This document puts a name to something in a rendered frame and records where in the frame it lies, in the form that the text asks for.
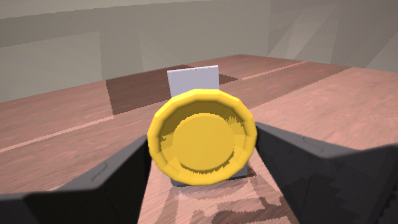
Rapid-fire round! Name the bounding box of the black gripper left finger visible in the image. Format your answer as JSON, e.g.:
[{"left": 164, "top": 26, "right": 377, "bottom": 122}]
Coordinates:
[{"left": 0, "top": 135, "right": 152, "bottom": 224}]

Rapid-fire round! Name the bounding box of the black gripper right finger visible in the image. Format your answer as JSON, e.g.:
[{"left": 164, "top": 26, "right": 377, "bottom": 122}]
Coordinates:
[{"left": 254, "top": 122, "right": 398, "bottom": 224}]

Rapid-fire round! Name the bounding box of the yellow plate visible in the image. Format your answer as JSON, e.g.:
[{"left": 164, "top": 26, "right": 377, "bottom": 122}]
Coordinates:
[{"left": 147, "top": 89, "right": 257, "bottom": 186}]

